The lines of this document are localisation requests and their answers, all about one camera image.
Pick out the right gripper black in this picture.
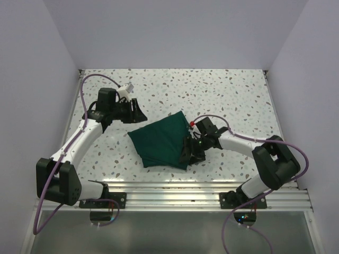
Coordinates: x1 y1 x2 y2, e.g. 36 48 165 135
178 135 210 166

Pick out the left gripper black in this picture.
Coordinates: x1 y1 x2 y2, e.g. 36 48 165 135
110 98 147 124

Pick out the green surgical drape cloth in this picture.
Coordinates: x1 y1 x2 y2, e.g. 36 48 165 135
128 111 190 170

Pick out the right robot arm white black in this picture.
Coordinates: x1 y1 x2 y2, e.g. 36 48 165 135
180 116 300 208

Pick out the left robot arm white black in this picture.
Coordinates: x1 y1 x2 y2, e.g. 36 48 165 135
36 85 147 208

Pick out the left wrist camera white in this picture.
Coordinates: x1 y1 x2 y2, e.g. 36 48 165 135
117 82 134 103

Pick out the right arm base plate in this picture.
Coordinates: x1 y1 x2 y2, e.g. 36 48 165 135
219 190 267 209

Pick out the aluminium rail frame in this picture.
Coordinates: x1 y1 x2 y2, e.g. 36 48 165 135
34 181 315 212

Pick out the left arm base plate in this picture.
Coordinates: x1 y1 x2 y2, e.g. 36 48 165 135
79 192 127 209

